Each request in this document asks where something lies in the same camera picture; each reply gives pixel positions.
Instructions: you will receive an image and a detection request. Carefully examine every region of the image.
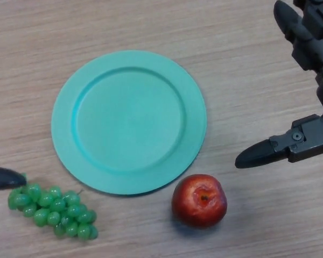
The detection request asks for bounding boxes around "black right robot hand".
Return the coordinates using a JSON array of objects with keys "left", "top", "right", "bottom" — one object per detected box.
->
[{"left": 234, "top": 0, "right": 323, "bottom": 169}]

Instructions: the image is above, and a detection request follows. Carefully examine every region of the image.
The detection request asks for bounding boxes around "green round plate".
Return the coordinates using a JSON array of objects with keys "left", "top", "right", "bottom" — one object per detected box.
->
[{"left": 51, "top": 50, "right": 207, "bottom": 195}]

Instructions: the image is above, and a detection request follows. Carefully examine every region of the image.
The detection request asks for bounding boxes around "red apple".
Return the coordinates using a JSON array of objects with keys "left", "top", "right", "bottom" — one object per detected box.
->
[{"left": 171, "top": 174, "right": 228, "bottom": 229}]

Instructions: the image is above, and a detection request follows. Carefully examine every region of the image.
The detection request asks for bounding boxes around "green grapes bunch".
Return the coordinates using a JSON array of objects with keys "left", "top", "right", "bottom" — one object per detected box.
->
[{"left": 7, "top": 173, "right": 99, "bottom": 241}]

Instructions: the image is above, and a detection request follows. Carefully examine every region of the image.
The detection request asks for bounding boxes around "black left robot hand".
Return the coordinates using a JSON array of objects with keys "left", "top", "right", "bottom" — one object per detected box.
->
[{"left": 0, "top": 166, "right": 28, "bottom": 191}]

